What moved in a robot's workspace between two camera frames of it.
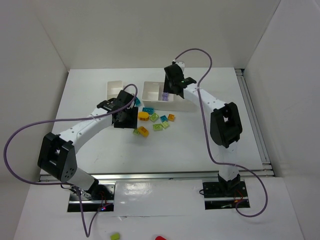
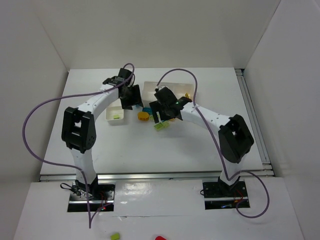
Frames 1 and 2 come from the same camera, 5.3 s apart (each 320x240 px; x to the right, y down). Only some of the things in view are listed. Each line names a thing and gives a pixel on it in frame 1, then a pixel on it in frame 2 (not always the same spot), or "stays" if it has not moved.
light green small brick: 165,124 stays
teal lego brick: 150,110 stays
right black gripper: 172,88 → 162,110
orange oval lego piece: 143,116 stays
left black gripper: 126,118 → 131,97
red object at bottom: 160,238 stays
